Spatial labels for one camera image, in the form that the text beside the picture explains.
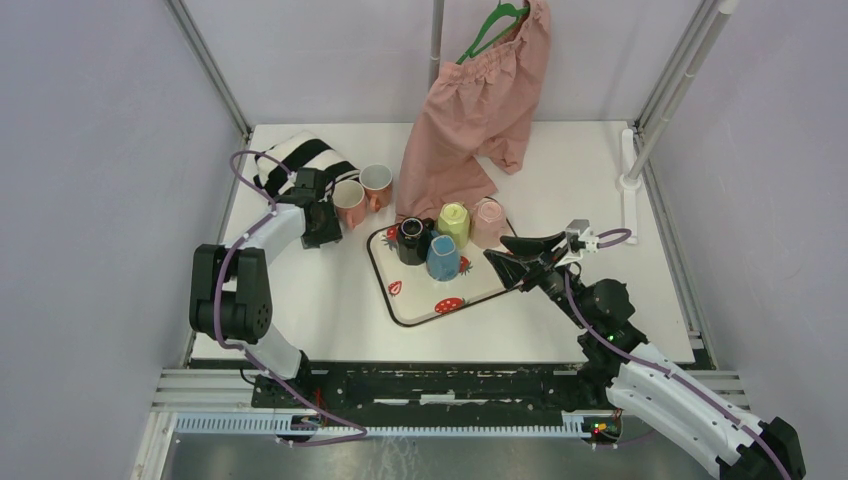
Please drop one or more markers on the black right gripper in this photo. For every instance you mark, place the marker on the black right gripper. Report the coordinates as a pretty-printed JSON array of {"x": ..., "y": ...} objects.
[{"x": 511, "y": 268}]

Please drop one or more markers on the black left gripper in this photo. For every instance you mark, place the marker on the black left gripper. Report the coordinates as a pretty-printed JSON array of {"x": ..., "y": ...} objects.
[{"x": 331, "y": 233}]

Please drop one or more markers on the plain pink tall mug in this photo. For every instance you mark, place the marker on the plain pink tall mug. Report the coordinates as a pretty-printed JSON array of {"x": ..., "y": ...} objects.
[{"x": 349, "y": 199}]

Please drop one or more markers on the pale pink faceted mug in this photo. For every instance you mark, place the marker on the pale pink faceted mug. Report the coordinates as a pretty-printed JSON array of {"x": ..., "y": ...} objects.
[{"x": 489, "y": 224}]

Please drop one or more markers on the floral salmon mug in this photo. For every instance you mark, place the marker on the floral salmon mug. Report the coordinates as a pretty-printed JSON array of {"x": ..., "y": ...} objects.
[{"x": 377, "y": 182}]

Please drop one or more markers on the bright blue mug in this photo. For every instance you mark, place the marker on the bright blue mug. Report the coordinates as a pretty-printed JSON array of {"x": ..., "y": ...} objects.
[{"x": 443, "y": 259}]

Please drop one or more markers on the black faceted mug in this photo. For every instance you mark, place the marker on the black faceted mug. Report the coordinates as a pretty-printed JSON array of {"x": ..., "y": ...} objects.
[{"x": 413, "y": 237}]

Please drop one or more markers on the strawberry print tray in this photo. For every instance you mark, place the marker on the strawberry print tray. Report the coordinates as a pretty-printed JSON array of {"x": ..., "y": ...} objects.
[{"x": 412, "y": 297}]

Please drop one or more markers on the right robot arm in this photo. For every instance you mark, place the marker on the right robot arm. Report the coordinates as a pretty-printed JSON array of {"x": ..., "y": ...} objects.
[{"x": 632, "y": 374}]

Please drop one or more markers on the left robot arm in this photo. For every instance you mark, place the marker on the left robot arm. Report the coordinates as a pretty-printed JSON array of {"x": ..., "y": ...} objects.
[{"x": 230, "y": 298}]

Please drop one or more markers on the green faceted mug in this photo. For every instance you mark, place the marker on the green faceted mug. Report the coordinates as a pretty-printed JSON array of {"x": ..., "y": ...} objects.
[{"x": 454, "y": 220}]

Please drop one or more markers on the black white striped towel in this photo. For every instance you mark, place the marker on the black white striped towel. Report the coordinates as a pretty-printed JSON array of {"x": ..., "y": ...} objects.
[{"x": 303, "y": 150}]

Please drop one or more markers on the pink shorts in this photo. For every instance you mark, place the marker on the pink shorts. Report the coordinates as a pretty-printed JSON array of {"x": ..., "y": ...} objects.
[{"x": 482, "y": 107}]

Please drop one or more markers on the green clothes hanger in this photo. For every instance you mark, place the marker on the green clothes hanger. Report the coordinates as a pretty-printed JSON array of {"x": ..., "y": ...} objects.
[{"x": 499, "y": 23}]

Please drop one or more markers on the centre metal pole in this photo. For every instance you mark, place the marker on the centre metal pole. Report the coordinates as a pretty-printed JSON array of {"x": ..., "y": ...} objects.
[{"x": 437, "y": 19}]

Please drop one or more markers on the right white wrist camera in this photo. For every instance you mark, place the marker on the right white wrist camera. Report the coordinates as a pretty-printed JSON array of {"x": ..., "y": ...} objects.
[{"x": 580, "y": 240}]

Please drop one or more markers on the white cable duct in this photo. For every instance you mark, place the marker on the white cable duct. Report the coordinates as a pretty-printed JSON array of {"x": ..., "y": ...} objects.
[{"x": 298, "y": 428}]

